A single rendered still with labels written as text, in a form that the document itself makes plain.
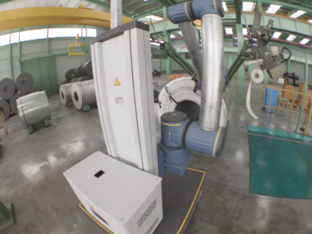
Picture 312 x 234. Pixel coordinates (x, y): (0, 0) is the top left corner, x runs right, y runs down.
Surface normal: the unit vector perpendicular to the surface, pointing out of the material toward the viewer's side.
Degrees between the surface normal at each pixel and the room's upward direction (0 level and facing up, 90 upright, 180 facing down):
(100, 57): 90
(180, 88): 90
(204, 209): 0
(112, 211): 0
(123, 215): 0
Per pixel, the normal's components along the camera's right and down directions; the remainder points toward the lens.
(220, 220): -0.06, -0.94
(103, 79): 0.86, 0.13
